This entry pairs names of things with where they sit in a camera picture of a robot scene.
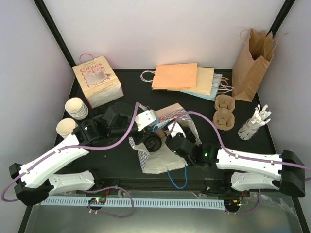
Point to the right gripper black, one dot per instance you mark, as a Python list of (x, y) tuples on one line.
[(189, 133)]

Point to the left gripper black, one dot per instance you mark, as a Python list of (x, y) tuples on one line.
[(138, 140)]

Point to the grey pulp cup carrier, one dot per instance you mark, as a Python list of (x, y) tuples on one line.
[(162, 135)]

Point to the blue checkered paper bag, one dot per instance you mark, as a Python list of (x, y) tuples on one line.
[(164, 160)]

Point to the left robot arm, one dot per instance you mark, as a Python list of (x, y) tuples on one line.
[(35, 181)]

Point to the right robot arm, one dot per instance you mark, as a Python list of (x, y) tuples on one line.
[(283, 173)]

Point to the Cakes printed paper bag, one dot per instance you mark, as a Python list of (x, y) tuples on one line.
[(98, 81)]

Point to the far paper cup stack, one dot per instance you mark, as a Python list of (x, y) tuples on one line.
[(76, 108)]

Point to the paper cup stack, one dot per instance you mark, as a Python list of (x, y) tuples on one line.
[(65, 127), (76, 108)]

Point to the orange flat paper bag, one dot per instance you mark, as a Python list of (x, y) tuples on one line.
[(159, 81)]

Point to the tan flat paper bag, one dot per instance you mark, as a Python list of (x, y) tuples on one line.
[(205, 81)]

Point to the near paper cup stack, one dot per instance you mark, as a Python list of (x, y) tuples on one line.
[(65, 127)]

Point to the light blue flat paper bag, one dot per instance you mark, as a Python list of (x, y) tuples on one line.
[(219, 86)]

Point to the standing brown paper bag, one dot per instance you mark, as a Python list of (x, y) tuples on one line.
[(252, 64)]

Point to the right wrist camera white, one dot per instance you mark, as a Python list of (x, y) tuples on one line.
[(174, 129)]

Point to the light blue cable duct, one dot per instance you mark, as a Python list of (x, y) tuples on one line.
[(135, 202)]

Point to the left black frame post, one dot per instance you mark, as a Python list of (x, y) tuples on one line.
[(54, 30)]

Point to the black frame post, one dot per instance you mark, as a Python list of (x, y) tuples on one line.
[(54, 30), (285, 9)]

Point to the right black frame post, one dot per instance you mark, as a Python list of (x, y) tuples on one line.
[(285, 9)]

